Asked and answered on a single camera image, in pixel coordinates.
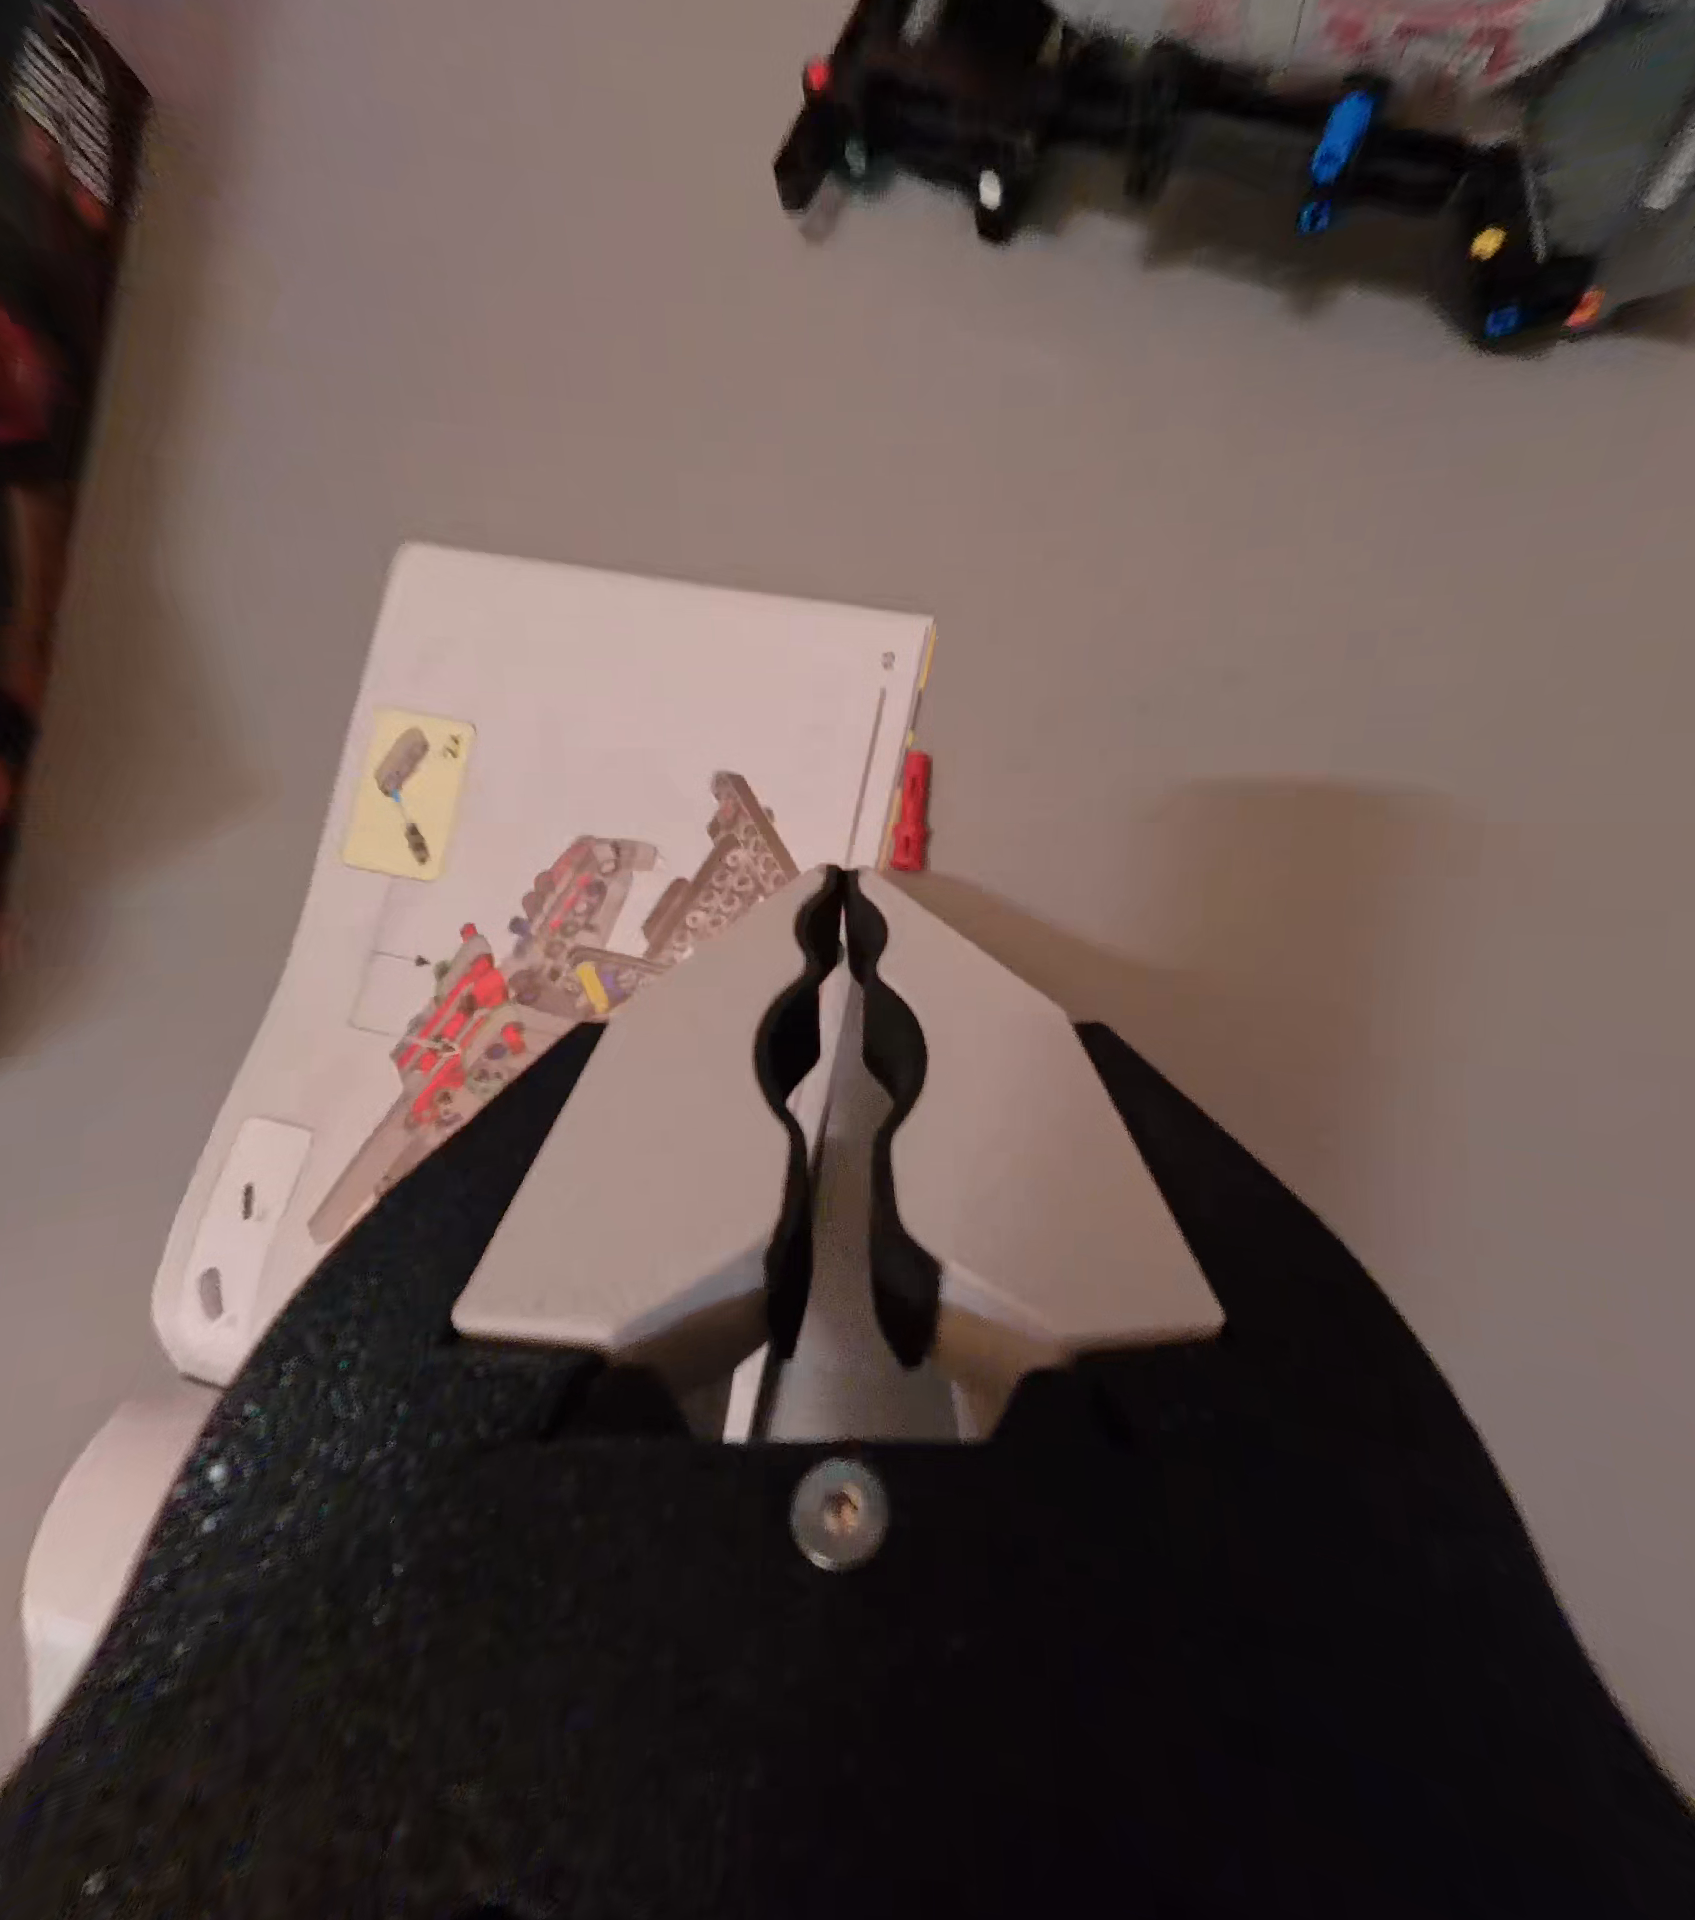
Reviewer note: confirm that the grey desk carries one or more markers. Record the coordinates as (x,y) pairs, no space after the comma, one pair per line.
(1239,599)

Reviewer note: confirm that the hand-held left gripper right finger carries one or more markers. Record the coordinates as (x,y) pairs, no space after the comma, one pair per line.
(1057,1185)

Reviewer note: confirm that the white instruction booklet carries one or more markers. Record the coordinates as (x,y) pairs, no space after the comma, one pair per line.
(609,674)

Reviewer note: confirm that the grey red brick truck model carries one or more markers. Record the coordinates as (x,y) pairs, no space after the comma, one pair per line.
(1610,180)

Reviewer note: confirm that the small red brick pin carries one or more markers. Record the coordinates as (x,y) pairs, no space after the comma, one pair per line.
(914,808)

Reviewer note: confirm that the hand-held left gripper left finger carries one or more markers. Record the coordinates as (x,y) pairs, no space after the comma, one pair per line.
(640,1185)

